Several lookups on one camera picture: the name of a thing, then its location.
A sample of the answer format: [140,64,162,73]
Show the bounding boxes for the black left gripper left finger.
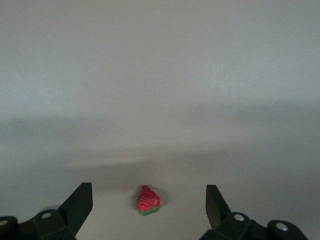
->
[0,182,94,240]

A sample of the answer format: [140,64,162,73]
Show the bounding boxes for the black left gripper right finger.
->
[199,184,308,240]

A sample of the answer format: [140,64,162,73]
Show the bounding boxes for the red toy strawberry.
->
[135,184,161,216]

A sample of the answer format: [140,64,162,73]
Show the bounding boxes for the brown table mat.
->
[0,0,320,240]

